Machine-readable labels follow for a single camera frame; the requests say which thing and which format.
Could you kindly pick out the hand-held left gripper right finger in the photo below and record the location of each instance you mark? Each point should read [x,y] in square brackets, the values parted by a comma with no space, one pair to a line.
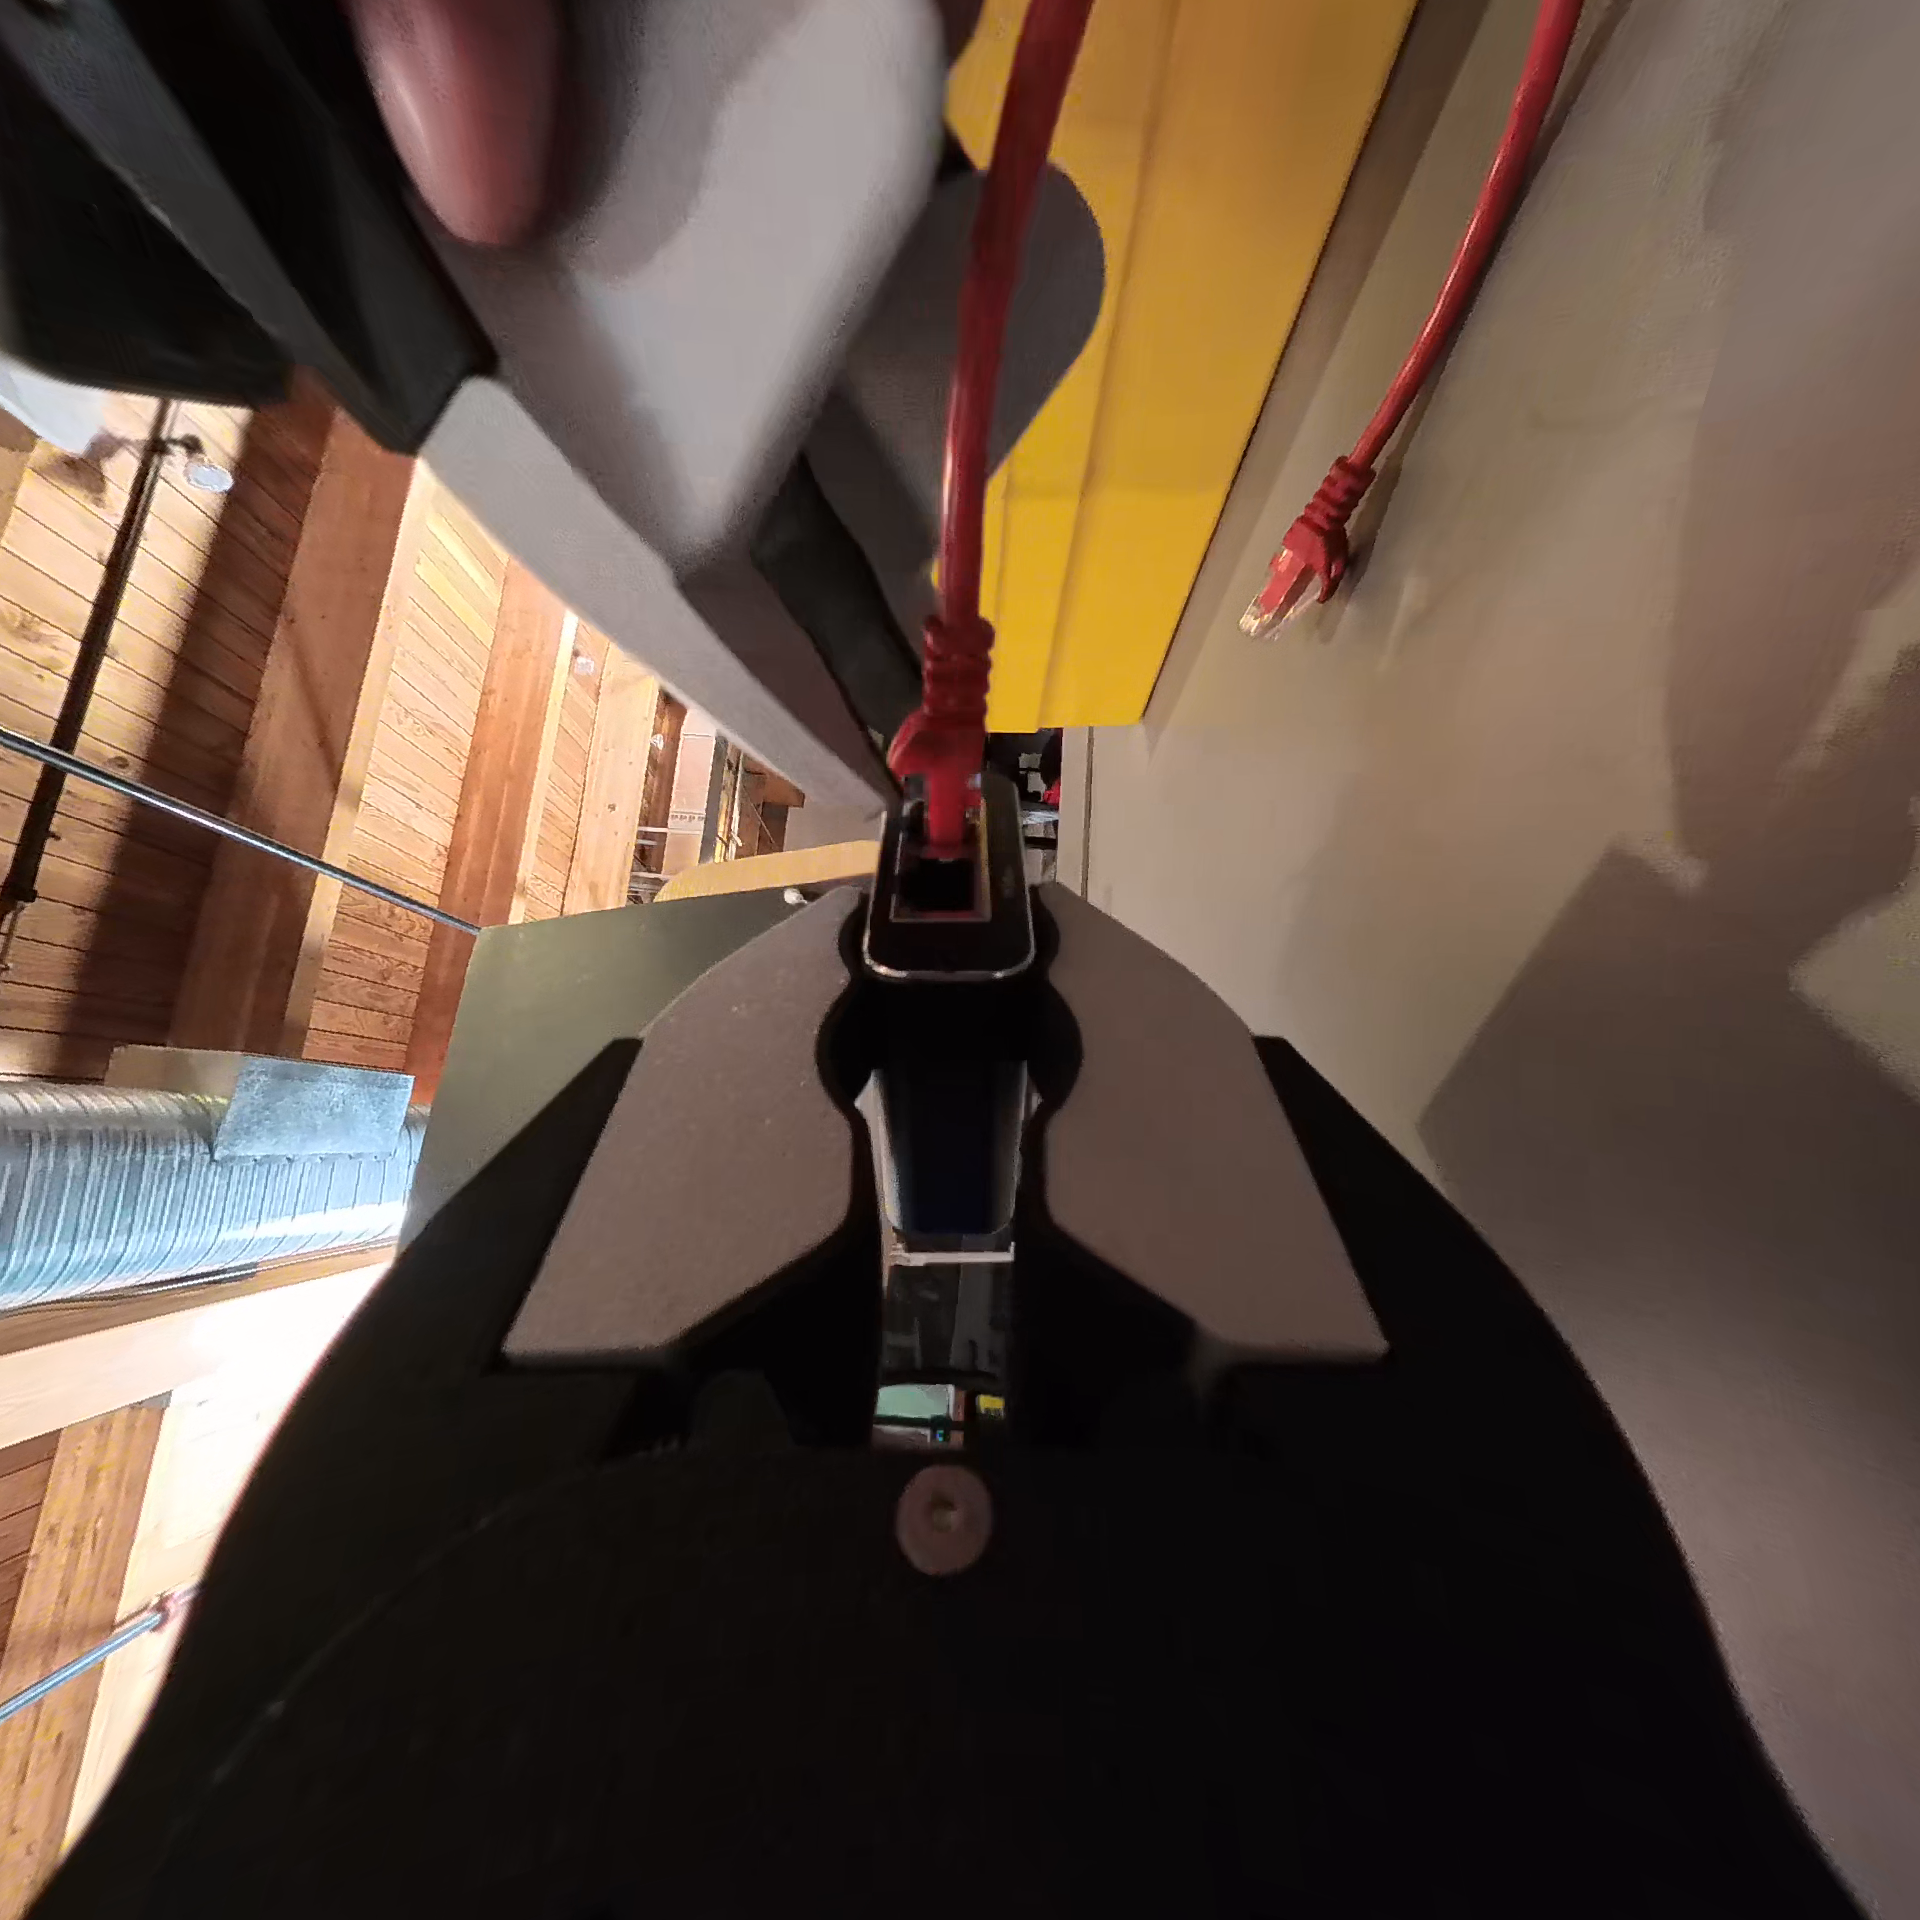
[1202,1183]

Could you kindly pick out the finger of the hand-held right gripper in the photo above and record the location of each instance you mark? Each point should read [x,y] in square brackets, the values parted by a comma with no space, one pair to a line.
[1058,300]
[629,602]

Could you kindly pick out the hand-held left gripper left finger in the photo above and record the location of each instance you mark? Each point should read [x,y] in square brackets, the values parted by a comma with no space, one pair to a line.
[705,1183]

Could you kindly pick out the yellow storage bin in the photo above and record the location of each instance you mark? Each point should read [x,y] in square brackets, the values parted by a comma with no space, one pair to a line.
[1202,376]

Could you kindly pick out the black ethernet adapter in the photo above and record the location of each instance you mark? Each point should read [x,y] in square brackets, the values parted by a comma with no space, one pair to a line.
[952,1110]

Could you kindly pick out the person's right hand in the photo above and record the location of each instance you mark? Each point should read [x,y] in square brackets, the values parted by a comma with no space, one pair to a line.
[465,122]

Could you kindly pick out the silver flexible duct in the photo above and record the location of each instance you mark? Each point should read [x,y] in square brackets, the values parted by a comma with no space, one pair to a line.
[122,1183]

